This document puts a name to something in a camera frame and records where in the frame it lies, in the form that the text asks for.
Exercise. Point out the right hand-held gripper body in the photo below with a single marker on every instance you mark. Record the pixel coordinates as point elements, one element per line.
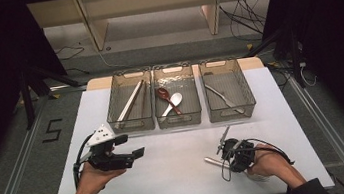
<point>233,147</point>

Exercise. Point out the brown wooden spoon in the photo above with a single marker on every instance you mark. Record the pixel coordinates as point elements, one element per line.
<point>163,93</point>

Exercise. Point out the person's left hand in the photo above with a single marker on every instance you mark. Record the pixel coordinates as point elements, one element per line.
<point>91,185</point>

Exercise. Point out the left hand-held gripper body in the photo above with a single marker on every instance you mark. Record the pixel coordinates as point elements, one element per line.
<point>107,159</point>

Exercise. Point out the smoky transparent plastic bin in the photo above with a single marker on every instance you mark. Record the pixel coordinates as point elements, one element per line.
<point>235,82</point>
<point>119,97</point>
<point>185,85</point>

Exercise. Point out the white ceramic spoon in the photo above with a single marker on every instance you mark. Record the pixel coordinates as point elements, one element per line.
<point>177,99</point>

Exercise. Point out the black tripod stand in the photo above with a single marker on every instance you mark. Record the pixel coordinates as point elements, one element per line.
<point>27,96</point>
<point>294,57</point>

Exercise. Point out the yellow floor tape piece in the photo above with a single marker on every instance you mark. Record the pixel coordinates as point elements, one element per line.
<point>54,96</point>
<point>249,46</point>

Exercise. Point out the person's right hand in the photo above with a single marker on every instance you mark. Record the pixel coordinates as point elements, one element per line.
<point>269,163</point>

